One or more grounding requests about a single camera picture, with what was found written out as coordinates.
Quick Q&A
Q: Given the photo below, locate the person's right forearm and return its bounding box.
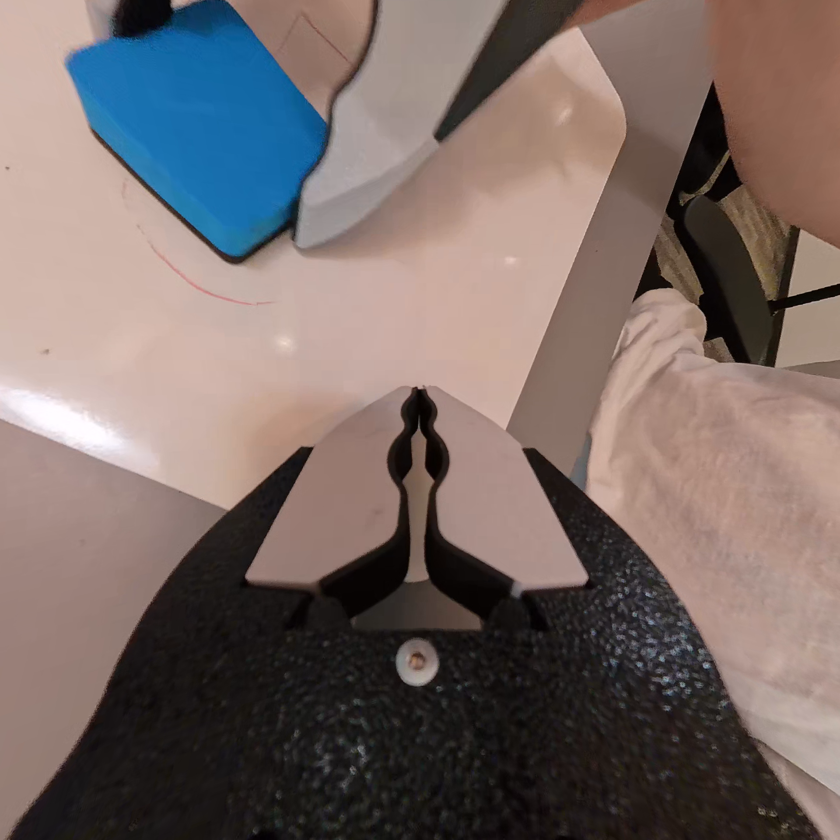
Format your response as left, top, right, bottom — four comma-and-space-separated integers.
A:
567, 0, 840, 249

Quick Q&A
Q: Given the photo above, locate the blue whiteboard eraser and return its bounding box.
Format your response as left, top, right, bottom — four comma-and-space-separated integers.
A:
66, 0, 329, 265

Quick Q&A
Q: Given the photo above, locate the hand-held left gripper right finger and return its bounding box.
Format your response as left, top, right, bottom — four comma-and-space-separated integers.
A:
420, 387, 589, 621

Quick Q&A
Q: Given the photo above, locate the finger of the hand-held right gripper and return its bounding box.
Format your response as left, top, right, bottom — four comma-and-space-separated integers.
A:
292, 0, 513, 250
84, 0, 177, 39

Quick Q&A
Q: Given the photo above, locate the black office chair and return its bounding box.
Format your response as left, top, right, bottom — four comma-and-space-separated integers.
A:
640, 85, 840, 368

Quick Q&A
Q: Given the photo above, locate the white whiteboard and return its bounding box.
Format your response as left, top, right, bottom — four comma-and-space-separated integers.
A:
0, 0, 627, 509

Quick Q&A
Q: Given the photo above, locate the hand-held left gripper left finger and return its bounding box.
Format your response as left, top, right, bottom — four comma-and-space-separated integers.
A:
245, 387, 421, 619

